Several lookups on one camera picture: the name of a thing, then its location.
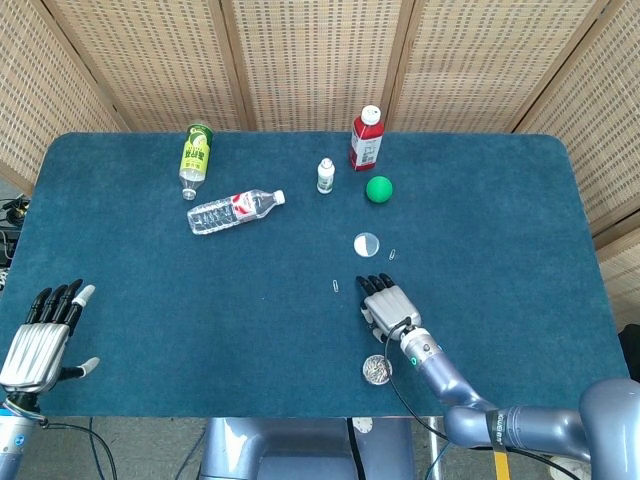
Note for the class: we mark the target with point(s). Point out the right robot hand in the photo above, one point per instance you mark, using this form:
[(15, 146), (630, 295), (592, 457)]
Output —
[(392, 312)]

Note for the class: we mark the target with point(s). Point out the blue grey robot torso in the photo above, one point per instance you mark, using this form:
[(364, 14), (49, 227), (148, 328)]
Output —
[(280, 445)]

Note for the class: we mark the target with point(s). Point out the small white bottle green label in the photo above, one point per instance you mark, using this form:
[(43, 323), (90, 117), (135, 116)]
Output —
[(325, 177)]

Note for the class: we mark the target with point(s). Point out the blue carpet table cover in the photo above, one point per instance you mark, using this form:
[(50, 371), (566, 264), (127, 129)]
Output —
[(200, 310)]

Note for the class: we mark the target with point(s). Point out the silver metal paper clip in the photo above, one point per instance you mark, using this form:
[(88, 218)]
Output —
[(393, 254), (336, 285)]

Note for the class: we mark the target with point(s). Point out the clear round plastic lid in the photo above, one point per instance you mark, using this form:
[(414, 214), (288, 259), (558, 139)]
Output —
[(366, 244)]

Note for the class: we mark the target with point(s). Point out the metal table leg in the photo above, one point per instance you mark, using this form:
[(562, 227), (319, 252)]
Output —
[(433, 425)]

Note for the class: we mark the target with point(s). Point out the green yellow drink bottle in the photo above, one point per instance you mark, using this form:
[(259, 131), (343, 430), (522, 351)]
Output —
[(196, 155)]

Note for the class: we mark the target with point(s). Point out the red juice bottle white cap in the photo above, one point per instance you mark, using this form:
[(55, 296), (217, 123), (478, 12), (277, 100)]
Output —
[(366, 145)]

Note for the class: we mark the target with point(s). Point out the white round torso badge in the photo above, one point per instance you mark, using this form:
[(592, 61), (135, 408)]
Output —
[(362, 425)]

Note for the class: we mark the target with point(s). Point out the woven bamboo screen panel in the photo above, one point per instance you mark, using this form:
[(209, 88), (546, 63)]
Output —
[(150, 60), (625, 275), (320, 60), (600, 125), (475, 60), (30, 100)]

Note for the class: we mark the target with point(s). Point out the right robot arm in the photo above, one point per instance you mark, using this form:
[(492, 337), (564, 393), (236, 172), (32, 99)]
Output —
[(450, 385)]

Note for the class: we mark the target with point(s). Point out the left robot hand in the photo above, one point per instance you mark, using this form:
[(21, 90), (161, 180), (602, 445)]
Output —
[(35, 355)]

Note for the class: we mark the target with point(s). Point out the green ball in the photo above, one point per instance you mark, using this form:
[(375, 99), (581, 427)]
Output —
[(379, 190)]

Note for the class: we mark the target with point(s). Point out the round paperclip container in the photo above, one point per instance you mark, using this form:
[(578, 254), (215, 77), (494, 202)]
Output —
[(375, 371)]

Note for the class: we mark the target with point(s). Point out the clear water bottle red label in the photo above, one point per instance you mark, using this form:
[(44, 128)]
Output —
[(225, 212)]

